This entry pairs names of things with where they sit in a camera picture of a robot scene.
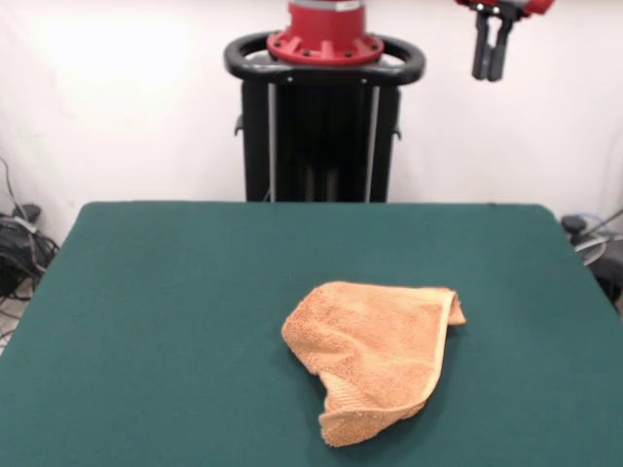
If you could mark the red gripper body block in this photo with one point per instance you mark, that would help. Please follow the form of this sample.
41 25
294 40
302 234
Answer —
506 6

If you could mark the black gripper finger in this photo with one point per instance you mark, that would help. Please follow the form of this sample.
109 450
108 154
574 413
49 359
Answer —
481 53
502 53

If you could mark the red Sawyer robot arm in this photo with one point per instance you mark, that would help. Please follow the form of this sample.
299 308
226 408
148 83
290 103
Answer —
326 24

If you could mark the dark green table cloth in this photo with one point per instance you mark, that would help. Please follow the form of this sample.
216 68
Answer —
146 316

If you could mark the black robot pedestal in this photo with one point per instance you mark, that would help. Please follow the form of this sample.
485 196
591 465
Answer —
316 146

